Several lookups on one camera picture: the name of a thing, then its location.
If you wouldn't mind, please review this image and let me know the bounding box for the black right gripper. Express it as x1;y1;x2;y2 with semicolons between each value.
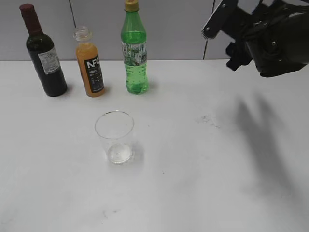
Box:
201;0;309;78

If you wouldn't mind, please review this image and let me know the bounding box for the transparent plastic cup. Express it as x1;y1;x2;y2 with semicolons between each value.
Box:
94;110;135;164

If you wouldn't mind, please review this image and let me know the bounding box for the NFC orange juice bottle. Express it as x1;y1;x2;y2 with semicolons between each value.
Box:
73;26;105;98

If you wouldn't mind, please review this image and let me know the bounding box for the green plastic soda bottle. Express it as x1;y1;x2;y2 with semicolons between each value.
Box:
121;0;149;94

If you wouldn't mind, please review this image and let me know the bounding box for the dark red wine bottle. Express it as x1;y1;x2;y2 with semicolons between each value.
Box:
19;3;67;97

